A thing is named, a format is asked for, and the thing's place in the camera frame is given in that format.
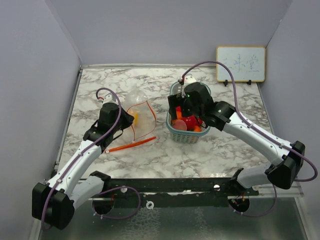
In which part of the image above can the pink peach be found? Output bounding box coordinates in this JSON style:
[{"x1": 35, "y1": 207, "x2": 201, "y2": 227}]
[{"x1": 171, "y1": 119, "x2": 188, "y2": 131}]

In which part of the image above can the yellow bell pepper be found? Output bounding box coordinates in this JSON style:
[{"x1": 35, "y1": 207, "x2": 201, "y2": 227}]
[{"x1": 133, "y1": 112, "x2": 139, "y2": 125}]

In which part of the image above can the clear orange zip bag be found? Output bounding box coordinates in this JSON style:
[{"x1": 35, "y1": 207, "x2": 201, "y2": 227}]
[
  {"x1": 104, "y1": 136, "x2": 156, "y2": 153},
  {"x1": 121, "y1": 89, "x2": 157, "y2": 144}
]

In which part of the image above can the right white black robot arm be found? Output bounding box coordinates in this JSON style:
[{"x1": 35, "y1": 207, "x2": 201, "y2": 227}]
[{"x1": 167, "y1": 82, "x2": 306, "y2": 196}]

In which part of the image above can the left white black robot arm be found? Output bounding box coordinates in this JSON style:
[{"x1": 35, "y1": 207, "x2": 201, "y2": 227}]
[{"x1": 31, "y1": 102, "x2": 135, "y2": 230}]

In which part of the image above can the red bell pepper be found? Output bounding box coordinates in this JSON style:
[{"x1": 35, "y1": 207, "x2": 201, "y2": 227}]
[{"x1": 182, "y1": 115, "x2": 203, "y2": 131}]

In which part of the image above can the teal white plastic basket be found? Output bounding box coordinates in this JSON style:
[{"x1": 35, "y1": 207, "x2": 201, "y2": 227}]
[{"x1": 166, "y1": 82, "x2": 211, "y2": 144}]

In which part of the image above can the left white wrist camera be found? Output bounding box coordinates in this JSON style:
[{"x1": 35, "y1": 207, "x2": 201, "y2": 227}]
[{"x1": 97, "y1": 92, "x2": 117, "y2": 104}]

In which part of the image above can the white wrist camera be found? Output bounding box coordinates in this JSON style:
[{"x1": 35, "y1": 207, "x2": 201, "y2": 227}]
[
  {"x1": 178, "y1": 74, "x2": 197, "y2": 87},
  {"x1": 97, "y1": 92, "x2": 117, "y2": 104}
]

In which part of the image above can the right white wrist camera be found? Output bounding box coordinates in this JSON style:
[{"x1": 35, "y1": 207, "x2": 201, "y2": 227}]
[{"x1": 178, "y1": 74, "x2": 197, "y2": 87}]

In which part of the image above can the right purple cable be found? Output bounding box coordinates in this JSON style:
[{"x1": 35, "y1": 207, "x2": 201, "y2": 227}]
[{"x1": 180, "y1": 60, "x2": 319, "y2": 217}]

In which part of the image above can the white whiteboard wooden frame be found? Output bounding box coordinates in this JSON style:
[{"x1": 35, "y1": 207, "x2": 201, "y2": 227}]
[{"x1": 216, "y1": 45, "x2": 266, "y2": 84}]

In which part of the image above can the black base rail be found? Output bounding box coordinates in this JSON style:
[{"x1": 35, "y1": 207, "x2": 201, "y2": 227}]
[{"x1": 92, "y1": 177, "x2": 259, "y2": 214}]

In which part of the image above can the aluminium frame rail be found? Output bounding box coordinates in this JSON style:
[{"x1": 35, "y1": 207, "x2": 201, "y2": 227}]
[{"x1": 39, "y1": 176, "x2": 304, "y2": 201}]

